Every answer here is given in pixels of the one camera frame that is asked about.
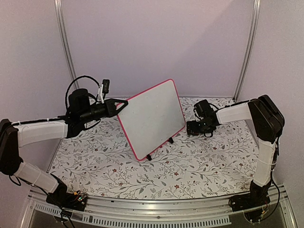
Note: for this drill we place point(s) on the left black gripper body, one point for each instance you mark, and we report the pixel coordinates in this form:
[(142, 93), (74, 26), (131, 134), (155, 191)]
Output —
[(88, 115)]

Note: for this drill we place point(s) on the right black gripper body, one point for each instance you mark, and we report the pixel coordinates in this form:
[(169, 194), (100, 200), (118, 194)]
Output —
[(201, 128)]

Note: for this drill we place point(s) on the pink framed whiteboard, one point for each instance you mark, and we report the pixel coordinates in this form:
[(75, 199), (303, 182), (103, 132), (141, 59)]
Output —
[(151, 118)]

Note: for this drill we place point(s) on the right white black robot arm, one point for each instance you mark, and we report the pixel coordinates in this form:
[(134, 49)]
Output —
[(268, 123)]

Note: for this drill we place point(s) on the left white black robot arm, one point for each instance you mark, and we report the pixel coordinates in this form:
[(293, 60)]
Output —
[(16, 135)]

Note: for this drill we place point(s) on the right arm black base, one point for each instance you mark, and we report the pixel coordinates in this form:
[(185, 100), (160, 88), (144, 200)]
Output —
[(255, 204)]

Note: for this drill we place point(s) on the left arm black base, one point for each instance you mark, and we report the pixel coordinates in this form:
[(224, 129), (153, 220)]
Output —
[(64, 199)]

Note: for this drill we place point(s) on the left black whiteboard foot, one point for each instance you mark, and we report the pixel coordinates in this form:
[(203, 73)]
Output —
[(149, 157)]

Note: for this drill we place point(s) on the floral patterned table mat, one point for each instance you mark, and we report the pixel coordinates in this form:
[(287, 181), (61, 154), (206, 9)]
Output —
[(100, 162)]

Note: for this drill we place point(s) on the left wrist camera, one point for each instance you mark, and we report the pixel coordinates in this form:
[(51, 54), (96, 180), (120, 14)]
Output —
[(103, 90)]

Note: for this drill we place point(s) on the front aluminium rail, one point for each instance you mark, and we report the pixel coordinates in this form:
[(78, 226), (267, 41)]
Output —
[(102, 212)]

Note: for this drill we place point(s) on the left aluminium corner post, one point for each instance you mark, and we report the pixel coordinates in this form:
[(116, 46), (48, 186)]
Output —
[(64, 38)]

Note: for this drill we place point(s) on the aluminium corner post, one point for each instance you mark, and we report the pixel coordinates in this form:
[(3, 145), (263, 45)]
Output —
[(64, 38), (249, 47)]

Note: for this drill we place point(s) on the right aluminium corner post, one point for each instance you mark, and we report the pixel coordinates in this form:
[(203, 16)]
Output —
[(249, 47)]

